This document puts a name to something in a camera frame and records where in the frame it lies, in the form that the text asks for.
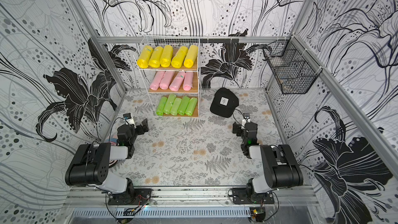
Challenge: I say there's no yellow trash bag roll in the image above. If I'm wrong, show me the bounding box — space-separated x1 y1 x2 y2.
148 46 163 68
183 45 199 68
171 46 188 69
137 45 153 69
160 45 173 67

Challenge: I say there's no black wire wall basket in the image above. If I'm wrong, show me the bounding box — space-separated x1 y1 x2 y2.
262 39 317 94

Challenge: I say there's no black cap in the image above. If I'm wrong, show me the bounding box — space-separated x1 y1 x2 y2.
210 88 239 118

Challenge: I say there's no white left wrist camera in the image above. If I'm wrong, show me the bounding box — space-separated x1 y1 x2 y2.
123 113 135 127

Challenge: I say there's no white wire wooden shelf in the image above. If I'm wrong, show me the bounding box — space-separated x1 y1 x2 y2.
136 36 201 118

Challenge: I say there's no pink trash bag roll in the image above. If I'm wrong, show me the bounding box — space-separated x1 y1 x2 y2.
150 71 165 90
169 71 186 92
159 71 175 90
182 72 194 91

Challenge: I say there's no metal base rail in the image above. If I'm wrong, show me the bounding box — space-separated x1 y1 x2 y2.
64 186 319 219

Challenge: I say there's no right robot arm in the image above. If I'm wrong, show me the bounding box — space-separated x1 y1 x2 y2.
232 122 304 197

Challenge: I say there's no plush toy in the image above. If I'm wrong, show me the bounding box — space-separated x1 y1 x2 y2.
107 138 120 168

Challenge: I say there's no green trash bag roll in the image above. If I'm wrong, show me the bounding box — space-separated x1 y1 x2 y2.
156 96 167 116
185 97 198 116
170 97 182 116
177 96 190 116
163 94 176 115

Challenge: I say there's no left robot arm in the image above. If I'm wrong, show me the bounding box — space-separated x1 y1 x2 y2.
65 114 149 198

